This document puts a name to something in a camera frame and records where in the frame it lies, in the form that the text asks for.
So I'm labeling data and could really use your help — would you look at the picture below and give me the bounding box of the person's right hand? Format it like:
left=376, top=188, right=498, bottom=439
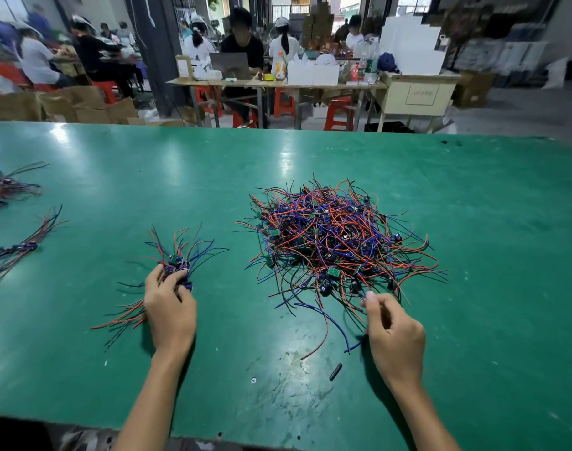
left=364, top=291, right=427, bottom=395

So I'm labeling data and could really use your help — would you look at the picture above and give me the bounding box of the person's left hand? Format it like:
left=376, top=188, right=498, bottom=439
left=142, top=262, right=199, bottom=358

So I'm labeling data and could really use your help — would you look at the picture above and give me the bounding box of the pile of wires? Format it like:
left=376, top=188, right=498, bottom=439
left=237, top=176, right=447, bottom=363

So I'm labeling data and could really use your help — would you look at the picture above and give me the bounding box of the person's left forearm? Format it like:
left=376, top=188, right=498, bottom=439
left=112, top=347, right=193, bottom=451

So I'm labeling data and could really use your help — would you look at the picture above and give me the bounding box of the red plastic stool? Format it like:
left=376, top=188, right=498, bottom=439
left=91, top=80, right=122, bottom=104
left=194, top=84, right=221, bottom=117
left=324, top=96, right=357, bottom=132
left=273, top=87, right=299, bottom=118

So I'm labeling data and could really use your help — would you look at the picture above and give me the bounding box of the row of cardboard boxes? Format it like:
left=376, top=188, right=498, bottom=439
left=0, top=85, right=139, bottom=124

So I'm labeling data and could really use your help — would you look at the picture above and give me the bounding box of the long wooden work table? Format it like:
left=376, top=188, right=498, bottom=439
left=166, top=75, right=461, bottom=130

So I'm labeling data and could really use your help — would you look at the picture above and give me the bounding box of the cream cabinet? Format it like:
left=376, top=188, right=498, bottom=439
left=375, top=74, right=461, bottom=134

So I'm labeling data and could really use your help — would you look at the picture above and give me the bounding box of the grey laptop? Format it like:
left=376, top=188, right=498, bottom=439
left=209, top=52, right=252, bottom=81

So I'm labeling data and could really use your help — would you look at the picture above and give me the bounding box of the dark pillar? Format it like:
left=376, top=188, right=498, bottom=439
left=124, top=0, right=188, bottom=118

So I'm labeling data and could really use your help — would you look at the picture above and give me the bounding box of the brown cardboard box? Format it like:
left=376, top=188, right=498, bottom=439
left=455, top=70, right=496, bottom=109

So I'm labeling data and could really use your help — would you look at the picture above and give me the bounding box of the row of white containers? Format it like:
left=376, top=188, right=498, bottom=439
left=286, top=56, right=342, bottom=88

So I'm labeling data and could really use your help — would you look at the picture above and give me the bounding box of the dark blue bag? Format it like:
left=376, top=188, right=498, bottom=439
left=377, top=52, right=401, bottom=74

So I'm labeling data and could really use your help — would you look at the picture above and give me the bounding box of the stack of white boxes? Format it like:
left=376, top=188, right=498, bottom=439
left=378, top=16, right=449, bottom=77

